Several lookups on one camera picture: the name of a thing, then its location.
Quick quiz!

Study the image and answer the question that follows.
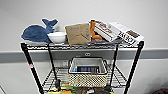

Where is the pale basket with dark spots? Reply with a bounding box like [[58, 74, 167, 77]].
[[67, 56, 110, 89]]

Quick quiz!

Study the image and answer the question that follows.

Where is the orange toy figure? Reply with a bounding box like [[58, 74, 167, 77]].
[[89, 19, 104, 42]]

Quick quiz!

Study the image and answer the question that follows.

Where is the black box with grey print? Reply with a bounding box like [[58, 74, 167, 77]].
[[76, 65, 101, 74]]

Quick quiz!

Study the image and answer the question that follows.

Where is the white box with brown print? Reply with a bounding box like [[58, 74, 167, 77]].
[[90, 19, 122, 43]]

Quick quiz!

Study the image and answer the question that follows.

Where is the white bowl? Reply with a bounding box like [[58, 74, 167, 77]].
[[46, 31, 68, 45]]

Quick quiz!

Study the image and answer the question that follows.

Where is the brown plush toy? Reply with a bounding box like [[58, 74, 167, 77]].
[[79, 87, 96, 94]]

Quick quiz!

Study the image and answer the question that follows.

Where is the white box with black lettering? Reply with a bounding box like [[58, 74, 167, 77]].
[[108, 21, 146, 47]]

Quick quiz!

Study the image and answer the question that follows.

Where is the orange yellow plush toy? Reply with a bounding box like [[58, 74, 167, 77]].
[[57, 89, 73, 94]]

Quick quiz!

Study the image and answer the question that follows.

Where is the blue whale plush toy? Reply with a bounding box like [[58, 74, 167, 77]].
[[20, 17, 59, 44]]

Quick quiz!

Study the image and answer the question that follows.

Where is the grey wall socket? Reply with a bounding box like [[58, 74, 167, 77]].
[[83, 51, 92, 58]]

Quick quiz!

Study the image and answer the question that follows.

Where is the black wire shelf rack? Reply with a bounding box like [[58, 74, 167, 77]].
[[20, 36, 146, 94]]

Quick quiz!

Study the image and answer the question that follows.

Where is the long grey wall band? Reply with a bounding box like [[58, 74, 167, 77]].
[[0, 48, 168, 65]]

